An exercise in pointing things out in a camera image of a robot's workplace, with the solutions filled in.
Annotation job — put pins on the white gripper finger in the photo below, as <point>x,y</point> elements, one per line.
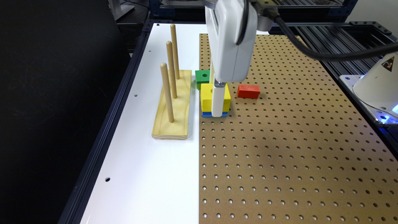
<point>217,98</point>
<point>212,73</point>

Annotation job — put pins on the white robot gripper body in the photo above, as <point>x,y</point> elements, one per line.
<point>231,27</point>

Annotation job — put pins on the yellow block with hole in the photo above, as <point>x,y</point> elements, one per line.
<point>206,97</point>

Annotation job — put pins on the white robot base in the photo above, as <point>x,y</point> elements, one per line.
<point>377,90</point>

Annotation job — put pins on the green block with hole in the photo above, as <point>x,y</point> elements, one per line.
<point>202,76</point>

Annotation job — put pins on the blue block with hole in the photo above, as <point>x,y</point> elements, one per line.
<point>208,114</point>

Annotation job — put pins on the red rectangular block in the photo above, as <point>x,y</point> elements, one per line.
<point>248,91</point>

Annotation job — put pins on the front wooden peg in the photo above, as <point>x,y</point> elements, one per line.
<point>167,93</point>

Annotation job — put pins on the wooden peg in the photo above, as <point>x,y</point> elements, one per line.
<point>167,93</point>
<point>175,50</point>
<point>172,78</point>

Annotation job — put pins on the middle wooden peg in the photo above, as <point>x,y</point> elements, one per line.
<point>172,78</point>

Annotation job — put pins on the rear wooden peg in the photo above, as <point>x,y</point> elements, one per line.
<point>175,50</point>

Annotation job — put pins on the wooden peg stand base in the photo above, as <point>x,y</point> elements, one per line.
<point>178,130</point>

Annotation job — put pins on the brown perforated pegboard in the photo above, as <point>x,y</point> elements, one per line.
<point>299,153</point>

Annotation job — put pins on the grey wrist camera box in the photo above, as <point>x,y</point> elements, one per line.
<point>266,11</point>

